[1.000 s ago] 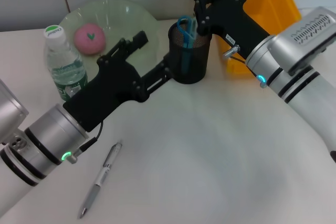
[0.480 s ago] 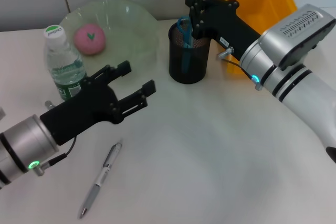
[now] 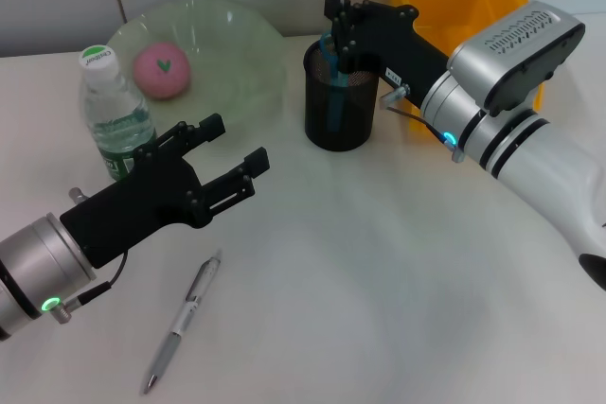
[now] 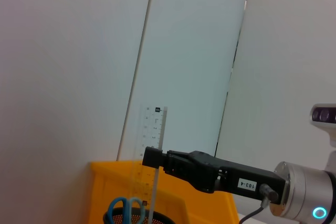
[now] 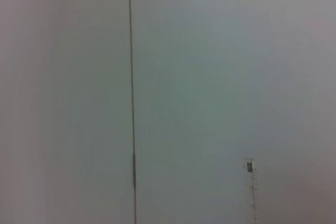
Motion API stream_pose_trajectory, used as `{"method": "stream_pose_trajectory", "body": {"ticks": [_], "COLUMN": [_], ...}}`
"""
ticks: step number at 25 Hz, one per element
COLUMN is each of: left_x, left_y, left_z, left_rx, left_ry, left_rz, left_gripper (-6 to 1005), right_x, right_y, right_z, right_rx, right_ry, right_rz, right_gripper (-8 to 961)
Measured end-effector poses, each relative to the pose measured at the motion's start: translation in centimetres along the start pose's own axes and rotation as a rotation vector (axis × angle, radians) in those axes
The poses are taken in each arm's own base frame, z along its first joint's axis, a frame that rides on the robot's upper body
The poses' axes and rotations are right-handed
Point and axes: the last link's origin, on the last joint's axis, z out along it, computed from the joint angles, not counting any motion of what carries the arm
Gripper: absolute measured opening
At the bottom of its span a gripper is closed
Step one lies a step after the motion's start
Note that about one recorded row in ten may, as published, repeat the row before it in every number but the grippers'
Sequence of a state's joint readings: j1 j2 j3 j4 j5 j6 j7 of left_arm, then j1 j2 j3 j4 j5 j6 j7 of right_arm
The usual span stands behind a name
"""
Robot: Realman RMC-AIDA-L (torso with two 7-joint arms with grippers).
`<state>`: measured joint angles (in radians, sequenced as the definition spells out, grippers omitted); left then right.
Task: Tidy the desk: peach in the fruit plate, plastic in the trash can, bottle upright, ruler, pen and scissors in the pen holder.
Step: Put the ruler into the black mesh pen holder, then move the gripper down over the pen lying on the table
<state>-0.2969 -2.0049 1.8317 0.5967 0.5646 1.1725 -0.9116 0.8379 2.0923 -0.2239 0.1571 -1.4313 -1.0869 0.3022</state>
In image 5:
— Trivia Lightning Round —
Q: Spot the clear plastic ruler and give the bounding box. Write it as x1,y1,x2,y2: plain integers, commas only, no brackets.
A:
243,157,260,224

